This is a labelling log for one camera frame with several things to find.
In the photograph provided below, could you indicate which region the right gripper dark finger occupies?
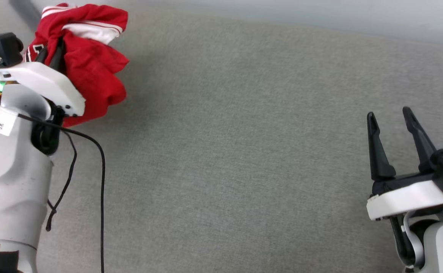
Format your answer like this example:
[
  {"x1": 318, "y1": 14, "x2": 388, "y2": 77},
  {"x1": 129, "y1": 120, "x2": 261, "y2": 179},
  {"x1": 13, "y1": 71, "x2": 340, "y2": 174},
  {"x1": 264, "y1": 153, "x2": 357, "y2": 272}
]
[
  {"x1": 366, "y1": 111, "x2": 397, "y2": 182},
  {"x1": 402, "y1": 107, "x2": 443, "y2": 174}
]

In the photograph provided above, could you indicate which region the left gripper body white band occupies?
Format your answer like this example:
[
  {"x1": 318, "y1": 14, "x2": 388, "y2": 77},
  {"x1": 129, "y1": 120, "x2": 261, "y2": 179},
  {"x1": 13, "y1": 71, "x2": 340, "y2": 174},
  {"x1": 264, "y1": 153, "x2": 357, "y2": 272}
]
[{"x1": 0, "y1": 62, "x2": 86, "y2": 118}]

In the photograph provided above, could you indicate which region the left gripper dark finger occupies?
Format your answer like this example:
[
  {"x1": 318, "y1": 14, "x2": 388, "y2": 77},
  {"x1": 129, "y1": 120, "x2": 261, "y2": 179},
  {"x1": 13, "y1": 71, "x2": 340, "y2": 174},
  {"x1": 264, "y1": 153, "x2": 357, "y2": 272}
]
[
  {"x1": 35, "y1": 46, "x2": 50, "y2": 64},
  {"x1": 48, "y1": 37, "x2": 66, "y2": 73}
]

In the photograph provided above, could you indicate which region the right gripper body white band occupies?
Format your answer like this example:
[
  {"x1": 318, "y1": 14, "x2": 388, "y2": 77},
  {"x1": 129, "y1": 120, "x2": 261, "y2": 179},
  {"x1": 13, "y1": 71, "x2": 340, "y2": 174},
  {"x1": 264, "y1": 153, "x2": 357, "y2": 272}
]
[{"x1": 366, "y1": 171, "x2": 443, "y2": 222}]

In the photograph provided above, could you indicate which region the red sports jersey garment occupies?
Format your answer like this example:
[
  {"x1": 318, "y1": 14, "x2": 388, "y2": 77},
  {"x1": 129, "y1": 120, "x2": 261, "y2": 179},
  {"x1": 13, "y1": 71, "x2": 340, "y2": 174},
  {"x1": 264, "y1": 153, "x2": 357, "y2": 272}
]
[{"x1": 22, "y1": 3, "x2": 130, "y2": 128}]

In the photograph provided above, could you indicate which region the white paper label tag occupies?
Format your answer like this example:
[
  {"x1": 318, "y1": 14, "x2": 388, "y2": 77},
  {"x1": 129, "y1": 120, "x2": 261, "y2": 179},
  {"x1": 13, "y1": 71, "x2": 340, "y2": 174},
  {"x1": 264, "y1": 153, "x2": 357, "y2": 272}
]
[{"x1": 0, "y1": 107, "x2": 19, "y2": 137}]

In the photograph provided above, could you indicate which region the short black arm cable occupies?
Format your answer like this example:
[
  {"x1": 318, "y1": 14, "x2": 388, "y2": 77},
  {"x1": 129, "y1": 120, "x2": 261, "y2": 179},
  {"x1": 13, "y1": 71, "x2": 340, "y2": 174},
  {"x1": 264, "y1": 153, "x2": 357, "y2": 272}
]
[{"x1": 390, "y1": 215, "x2": 415, "y2": 268}]

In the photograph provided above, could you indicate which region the thin black knotted cable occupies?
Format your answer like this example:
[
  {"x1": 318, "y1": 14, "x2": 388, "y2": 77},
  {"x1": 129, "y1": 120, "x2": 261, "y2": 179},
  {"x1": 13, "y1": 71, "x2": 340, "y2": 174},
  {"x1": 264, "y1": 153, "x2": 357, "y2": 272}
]
[{"x1": 46, "y1": 130, "x2": 78, "y2": 232}]

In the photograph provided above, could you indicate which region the thick black cable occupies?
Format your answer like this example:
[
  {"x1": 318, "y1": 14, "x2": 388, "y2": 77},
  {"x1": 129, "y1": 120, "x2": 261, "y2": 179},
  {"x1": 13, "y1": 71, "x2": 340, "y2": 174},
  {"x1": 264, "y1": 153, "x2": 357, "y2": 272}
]
[{"x1": 0, "y1": 95, "x2": 106, "y2": 273}]

